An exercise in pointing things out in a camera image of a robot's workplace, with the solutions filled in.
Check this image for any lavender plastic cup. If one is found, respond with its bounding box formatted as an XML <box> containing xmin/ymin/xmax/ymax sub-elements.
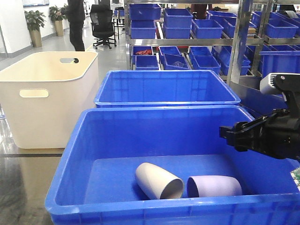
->
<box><xmin>187</xmin><ymin>175</ymin><xmax>242</xmax><ymax>198</ymax></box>

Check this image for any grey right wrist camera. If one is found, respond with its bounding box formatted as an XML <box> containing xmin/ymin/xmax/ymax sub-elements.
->
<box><xmin>260</xmin><ymin>73</ymin><xmax>284</xmax><ymax>95</ymax></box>

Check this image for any front large blue bin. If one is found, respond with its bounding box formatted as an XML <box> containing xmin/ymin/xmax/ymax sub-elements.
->
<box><xmin>45</xmin><ymin>105</ymin><xmax>300</xmax><ymax>225</ymax></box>

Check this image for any beige plastic cup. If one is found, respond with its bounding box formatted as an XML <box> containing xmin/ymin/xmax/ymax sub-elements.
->
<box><xmin>135</xmin><ymin>162</ymin><xmax>184</xmax><ymax>200</ymax></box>

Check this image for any cream plastic bin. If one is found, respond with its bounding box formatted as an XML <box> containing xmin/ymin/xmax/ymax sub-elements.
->
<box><xmin>0</xmin><ymin>52</ymin><xmax>100</xmax><ymax>149</ymax></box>

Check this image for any black office chair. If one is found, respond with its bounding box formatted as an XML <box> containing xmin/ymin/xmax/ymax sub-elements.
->
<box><xmin>90</xmin><ymin>4</ymin><xmax>117</xmax><ymax>49</ymax></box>

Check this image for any large blue bin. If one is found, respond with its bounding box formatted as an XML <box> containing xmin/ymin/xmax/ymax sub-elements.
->
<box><xmin>94</xmin><ymin>70</ymin><xmax>240</xmax><ymax>108</ymax></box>
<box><xmin>45</xmin><ymin>105</ymin><xmax>300</xmax><ymax>225</ymax></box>

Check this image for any potted plant gold pot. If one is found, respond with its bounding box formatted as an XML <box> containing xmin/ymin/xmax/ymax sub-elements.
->
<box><xmin>24</xmin><ymin>10</ymin><xmax>45</xmax><ymax>47</ymax></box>

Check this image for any green circuit board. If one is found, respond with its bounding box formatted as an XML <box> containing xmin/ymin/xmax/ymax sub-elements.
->
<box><xmin>290</xmin><ymin>167</ymin><xmax>300</xmax><ymax>189</ymax></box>

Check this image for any rear large blue bin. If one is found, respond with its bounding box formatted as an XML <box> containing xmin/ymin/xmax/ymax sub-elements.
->
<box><xmin>94</xmin><ymin>70</ymin><xmax>240</xmax><ymax>108</ymax></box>

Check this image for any metal shelf with bins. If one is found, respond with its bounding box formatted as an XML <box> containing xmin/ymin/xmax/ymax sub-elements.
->
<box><xmin>124</xmin><ymin>0</ymin><xmax>300</xmax><ymax>83</ymax></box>

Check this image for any person in black clothes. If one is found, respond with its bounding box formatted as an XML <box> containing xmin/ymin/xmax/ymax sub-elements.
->
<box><xmin>61</xmin><ymin>0</ymin><xmax>85</xmax><ymax>52</ymax></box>

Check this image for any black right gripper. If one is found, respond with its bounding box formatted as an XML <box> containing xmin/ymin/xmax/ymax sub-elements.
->
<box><xmin>219</xmin><ymin>74</ymin><xmax>300</xmax><ymax>159</ymax></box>

